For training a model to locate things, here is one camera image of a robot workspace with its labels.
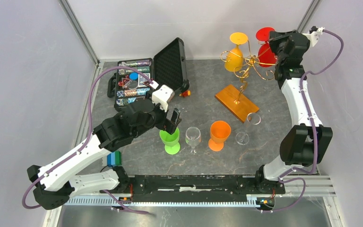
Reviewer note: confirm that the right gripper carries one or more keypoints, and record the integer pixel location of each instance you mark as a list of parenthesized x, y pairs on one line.
[(275, 37)]

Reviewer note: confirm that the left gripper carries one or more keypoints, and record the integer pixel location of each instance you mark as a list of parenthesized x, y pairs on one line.
[(170, 126)]

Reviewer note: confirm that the red wine glass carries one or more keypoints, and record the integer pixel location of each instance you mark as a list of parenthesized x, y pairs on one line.
[(265, 56)]

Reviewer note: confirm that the clear round wine glass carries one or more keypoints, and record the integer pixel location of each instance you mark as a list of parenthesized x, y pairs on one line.
[(193, 138)]

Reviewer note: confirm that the green wine glass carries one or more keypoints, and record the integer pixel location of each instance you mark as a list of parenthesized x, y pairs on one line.
[(171, 141)]

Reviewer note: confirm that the yellow wine glass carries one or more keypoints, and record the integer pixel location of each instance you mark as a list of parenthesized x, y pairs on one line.
[(234, 57)]

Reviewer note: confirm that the orange wine glass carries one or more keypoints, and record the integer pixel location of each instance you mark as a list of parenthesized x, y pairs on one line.
[(219, 133)]

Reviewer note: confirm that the clear flute wine glass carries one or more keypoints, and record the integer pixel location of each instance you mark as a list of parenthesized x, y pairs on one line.
[(251, 124)]

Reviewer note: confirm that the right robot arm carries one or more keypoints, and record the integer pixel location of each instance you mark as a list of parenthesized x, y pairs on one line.
[(306, 143)]

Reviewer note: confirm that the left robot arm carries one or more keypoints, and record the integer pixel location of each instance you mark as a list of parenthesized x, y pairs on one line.
[(55, 183)]

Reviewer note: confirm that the red yellow small toy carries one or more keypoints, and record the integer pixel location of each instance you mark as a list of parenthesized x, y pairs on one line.
[(185, 93)]

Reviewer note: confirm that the playing card deck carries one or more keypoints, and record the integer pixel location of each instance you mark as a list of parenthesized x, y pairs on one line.
[(142, 80)]

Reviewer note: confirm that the clear dealer button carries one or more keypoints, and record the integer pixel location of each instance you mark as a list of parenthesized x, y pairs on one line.
[(132, 85)]

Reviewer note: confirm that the black poker chip case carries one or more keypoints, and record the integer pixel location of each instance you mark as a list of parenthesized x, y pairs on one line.
[(167, 67)]

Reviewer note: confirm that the blue round chip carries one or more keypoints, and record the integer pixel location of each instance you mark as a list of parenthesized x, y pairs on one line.
[(133, 76)]

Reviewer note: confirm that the blue green toy block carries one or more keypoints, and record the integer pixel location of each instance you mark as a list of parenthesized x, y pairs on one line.
[(114, 159)]

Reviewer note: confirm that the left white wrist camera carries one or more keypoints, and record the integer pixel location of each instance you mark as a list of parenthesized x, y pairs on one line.
[(161, 95)]

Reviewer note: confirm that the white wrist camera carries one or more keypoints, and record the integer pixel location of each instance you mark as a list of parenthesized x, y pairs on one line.
[(161, 95), (314, 34)]

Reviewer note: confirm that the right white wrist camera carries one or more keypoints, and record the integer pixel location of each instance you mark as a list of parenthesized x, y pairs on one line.
[(314, 34)]

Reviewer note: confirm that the gold wire glass rack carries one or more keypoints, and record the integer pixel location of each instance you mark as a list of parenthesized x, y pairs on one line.
[(233, 99)]

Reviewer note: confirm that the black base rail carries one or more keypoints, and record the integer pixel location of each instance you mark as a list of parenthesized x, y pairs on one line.
[(196, 188)]

